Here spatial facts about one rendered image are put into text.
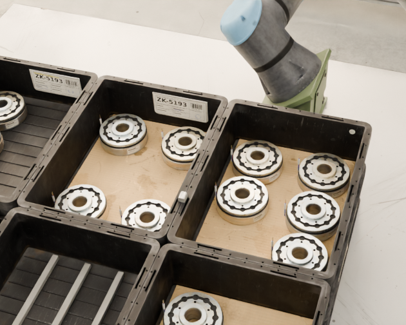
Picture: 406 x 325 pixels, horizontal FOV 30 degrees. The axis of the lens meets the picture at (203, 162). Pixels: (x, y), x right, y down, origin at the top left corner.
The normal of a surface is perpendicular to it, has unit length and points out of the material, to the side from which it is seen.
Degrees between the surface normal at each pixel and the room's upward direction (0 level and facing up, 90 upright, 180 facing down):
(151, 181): 0
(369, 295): 0
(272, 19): 50
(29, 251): 0
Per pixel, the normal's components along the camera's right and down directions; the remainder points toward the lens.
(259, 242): -0.05, -0.70
